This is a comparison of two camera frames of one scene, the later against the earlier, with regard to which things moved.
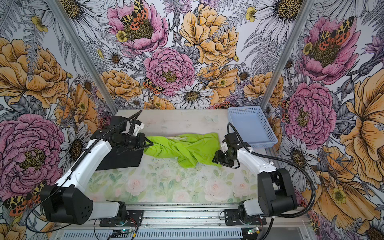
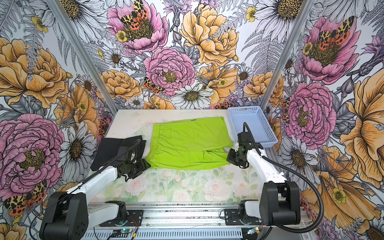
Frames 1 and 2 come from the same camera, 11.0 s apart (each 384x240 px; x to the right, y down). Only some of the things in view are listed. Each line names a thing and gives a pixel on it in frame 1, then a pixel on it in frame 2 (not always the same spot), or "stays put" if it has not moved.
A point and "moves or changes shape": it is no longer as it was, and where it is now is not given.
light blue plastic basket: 254,125 stays put
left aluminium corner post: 83,53 stays put
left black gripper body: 134,142 -> 135,169
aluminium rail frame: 195,216 stays put
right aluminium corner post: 286,54 stays put
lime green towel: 189,149 moves or changes shape
